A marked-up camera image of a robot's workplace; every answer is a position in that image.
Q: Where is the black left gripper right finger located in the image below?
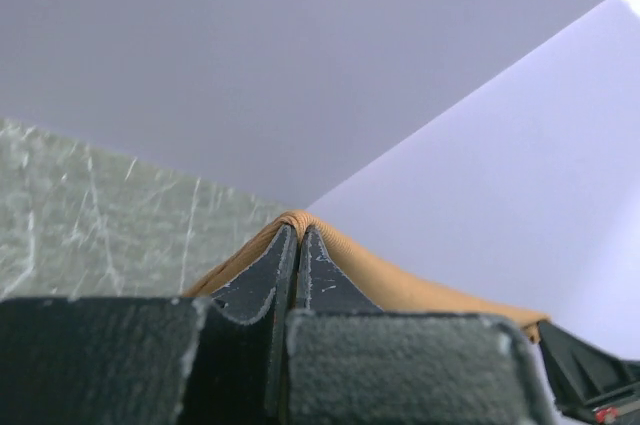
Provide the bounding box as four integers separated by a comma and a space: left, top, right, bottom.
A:
286, 228, 554, 425

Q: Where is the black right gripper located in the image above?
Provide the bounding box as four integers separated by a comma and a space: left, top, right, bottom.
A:
538, 321, 639, 425

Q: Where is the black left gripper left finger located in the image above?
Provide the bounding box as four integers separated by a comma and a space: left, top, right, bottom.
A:
1, 226, 292, 424

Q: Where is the tan tank top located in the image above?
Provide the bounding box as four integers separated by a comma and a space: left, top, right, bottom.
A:
183, 210, 550, 343

